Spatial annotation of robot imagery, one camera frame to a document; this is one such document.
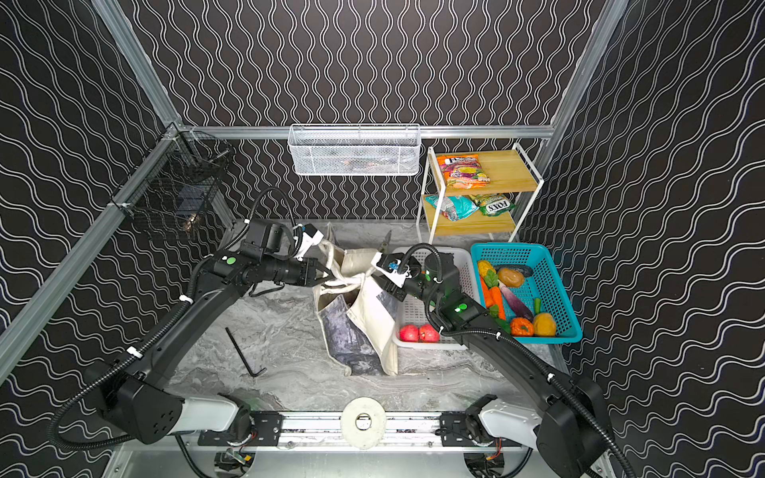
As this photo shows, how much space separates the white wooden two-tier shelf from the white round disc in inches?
20.9

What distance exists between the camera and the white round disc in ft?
2.44

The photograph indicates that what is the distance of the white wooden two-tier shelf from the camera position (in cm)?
84
